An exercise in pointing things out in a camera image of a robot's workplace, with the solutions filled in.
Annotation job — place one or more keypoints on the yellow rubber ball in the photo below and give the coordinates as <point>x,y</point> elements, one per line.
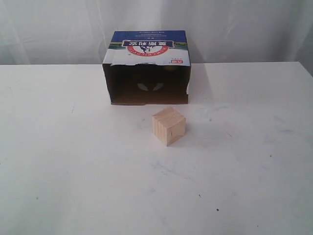
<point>171,69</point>

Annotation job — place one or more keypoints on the white backdrop curtain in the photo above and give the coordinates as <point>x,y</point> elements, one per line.
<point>218,31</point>

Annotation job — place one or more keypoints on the light wooden cube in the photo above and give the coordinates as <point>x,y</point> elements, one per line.
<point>168,125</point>

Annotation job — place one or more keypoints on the blue white cardboard box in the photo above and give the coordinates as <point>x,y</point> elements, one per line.
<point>134,67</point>

